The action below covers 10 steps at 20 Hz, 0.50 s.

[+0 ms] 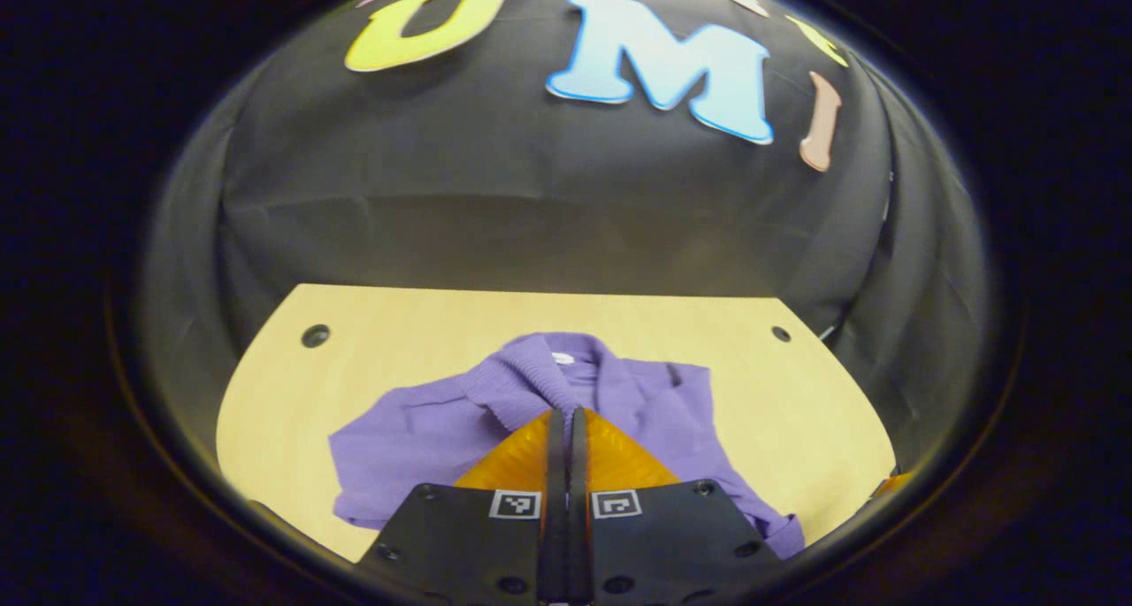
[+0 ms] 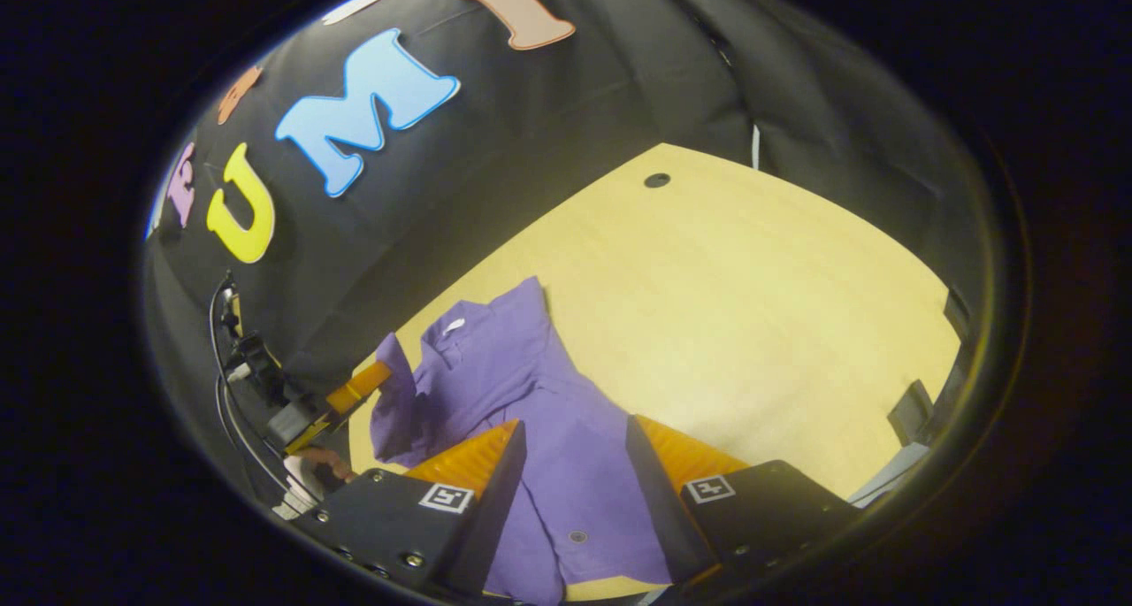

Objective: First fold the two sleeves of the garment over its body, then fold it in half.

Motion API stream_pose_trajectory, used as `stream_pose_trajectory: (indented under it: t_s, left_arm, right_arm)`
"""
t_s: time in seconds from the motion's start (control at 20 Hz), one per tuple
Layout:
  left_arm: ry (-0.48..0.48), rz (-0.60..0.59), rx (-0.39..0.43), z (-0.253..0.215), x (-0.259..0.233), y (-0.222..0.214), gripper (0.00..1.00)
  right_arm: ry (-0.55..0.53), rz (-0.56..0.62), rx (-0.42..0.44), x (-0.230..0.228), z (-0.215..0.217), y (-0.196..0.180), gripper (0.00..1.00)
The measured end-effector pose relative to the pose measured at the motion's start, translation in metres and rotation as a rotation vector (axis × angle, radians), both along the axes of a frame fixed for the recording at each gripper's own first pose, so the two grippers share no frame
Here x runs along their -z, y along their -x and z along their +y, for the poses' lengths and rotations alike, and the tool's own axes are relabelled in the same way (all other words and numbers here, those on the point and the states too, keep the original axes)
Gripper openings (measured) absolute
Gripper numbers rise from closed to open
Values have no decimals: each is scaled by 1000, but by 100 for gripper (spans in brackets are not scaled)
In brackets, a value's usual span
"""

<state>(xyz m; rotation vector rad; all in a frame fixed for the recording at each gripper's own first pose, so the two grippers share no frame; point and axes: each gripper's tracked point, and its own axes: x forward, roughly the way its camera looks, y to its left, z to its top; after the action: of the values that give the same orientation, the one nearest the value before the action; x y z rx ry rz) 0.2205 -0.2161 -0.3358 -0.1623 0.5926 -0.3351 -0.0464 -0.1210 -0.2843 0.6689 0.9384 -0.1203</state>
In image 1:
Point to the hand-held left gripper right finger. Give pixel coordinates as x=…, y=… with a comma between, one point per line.
x=578, y=500

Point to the purple knitted cardigan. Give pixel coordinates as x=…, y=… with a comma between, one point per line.
x=416, y=447

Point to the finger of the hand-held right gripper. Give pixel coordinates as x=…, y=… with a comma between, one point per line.
x=891, y=484

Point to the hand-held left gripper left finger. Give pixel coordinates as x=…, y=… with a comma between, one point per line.
x=554, y=500

